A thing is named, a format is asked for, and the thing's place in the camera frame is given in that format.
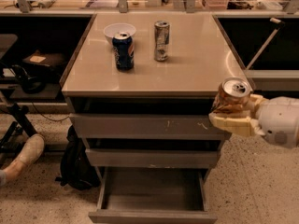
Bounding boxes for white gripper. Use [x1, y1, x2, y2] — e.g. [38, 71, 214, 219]
[208, 94, 290, 147]

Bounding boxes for orange soda can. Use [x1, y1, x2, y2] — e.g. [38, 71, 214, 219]
[211, 77, 251, 113]

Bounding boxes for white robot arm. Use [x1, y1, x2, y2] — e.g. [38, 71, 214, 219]
[208, 94, 299, 148]

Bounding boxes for grey drawer cabinet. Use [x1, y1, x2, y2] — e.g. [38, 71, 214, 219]
[59, 12, 257, 224]

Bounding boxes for silver slim energy can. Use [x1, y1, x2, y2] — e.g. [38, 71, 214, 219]
[154, 21, 170, 62]

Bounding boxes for grey middle drawer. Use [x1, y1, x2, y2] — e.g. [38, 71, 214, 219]
[86, 148, 220, 169]

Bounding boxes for grey drawer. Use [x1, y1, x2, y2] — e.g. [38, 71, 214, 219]
[89, 167, 217, 224]
[86, 148, 220, 169]
[70, 113, 231, 140]

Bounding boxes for grey top drawer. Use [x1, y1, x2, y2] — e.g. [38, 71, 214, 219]
[70, 113, 231, 140]

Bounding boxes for blue Pepsi can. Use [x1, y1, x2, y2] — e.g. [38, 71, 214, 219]
[112, 32, 134, 71]

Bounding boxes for grey bottom drawer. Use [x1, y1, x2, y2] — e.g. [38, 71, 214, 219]
[89, 167, 217, 224]

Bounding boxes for white stick with tip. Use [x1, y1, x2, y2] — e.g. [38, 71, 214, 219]
[246, 18, 285, 70]

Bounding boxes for white bowl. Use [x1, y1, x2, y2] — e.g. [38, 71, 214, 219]
[104, 23, 136, 45]

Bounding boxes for black backpack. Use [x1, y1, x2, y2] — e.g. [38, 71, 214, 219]
[55, 126, 100, 190]

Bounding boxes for dark box with label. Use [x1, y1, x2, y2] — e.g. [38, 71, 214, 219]
[22, 50, 67, 73]

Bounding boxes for black headphones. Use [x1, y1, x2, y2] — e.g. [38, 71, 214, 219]
[12, 64, 46, 94]

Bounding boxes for person's lower leg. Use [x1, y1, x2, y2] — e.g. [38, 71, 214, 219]
[0, 160, 26, 186]

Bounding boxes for black chair base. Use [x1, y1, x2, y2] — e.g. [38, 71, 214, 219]
[0, 92, 39, 155]

